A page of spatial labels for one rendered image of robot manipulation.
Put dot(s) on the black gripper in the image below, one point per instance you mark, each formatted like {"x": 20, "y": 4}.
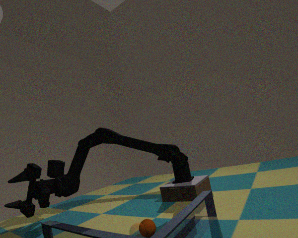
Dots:
{"x": 30, "y": 173}

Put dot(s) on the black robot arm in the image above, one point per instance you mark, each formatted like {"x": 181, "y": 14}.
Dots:
{"x": 68, "y": 184}

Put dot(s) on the see-through grey ball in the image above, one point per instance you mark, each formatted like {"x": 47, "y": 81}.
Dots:
{"x": 137, "y": 229}

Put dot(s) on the dark brown ball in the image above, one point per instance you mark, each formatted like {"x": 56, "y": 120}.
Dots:
{"x": 149, "y": 226}

